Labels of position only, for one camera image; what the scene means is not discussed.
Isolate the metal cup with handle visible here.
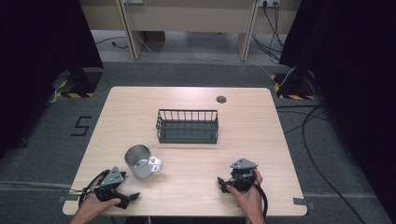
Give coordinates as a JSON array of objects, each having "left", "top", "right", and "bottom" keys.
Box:
[{"left": 123, "top": 144, "right": 164, "bottom": 180}]

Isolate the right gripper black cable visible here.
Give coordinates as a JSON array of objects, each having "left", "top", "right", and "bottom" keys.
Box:
[{"left": 247, "top": 177, "right": 269, "bottom": 222}]

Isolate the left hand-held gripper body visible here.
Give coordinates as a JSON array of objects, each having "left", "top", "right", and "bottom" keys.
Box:
[{"left": 92, "top": 165, "right": 128, "bottom": 203}]

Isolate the beige wooden desk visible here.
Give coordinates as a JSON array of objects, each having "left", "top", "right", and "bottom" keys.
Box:
[{"left": 78, "top": 0, "right": 303, "bottom": 63}]

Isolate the white wall socket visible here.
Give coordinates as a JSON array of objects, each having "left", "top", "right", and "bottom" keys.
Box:
[{"left": 258, "top": 0, "right": 282, "bottom": 8}]

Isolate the stand base with hazard tape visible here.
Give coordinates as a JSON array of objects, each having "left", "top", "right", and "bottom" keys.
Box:
[
  {"left": 270, "top": 72, "right": 317, "bottom": 101},
  {"left": 54, "top": 66, "right": 105, "bottom": 99}
]

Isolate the black cable bundle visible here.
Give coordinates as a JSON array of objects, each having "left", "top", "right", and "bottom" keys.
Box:
[{"left": 251, "top": 0, "right": 286, "bottom": 65}]

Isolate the person's right hand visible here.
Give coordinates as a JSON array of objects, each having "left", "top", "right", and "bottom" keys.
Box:
[{"left": 226, "top": 168, "right": 265, "bottom": 220}]

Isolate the dark curtain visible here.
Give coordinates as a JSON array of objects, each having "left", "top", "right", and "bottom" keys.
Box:
[
  {"left": 0, "top": 0, "right": 105, "bottom": 161},
  {"left": 278, "top": 0, "right": 396, "bottom": 217}
]

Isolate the black wire basket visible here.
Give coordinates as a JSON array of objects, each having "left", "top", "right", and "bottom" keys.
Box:
[{"left": 155, "top": 108, "right": 219, "bottom": 145}]

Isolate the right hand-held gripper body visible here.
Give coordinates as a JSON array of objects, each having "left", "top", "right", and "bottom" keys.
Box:
[{"left": 228, "top": 158, "right": 260, "bottom": 193}]

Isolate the short black floor cable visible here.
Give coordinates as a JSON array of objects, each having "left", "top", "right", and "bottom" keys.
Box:
[{"left": 94, "top": 35, "right": 129, "bottom": 50}]

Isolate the person's left hand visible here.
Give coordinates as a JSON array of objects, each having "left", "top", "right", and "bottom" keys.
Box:
[{"left": 74, "top": 175, "right": 122, "bottom": 222}]

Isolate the long black floor cable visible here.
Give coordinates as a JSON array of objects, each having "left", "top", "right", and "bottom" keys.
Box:
[{"left": 275, "top": 104, "right": 369, "bottom": 224}]

